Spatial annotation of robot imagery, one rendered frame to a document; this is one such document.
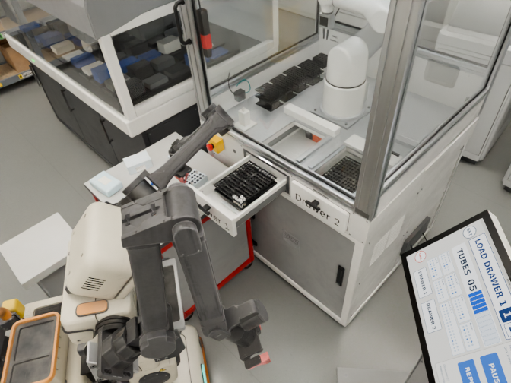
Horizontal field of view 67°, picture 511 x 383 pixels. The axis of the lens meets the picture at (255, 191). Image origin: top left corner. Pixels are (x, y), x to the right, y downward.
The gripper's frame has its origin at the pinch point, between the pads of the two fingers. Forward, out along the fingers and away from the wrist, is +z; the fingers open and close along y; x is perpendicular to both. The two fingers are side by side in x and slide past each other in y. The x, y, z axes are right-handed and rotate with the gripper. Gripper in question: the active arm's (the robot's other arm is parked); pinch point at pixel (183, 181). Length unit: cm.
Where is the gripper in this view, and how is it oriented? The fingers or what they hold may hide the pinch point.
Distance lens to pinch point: 189.5
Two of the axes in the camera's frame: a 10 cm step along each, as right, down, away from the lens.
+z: 0.6, 6.8, 7.3
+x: -6.2, 5.9, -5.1
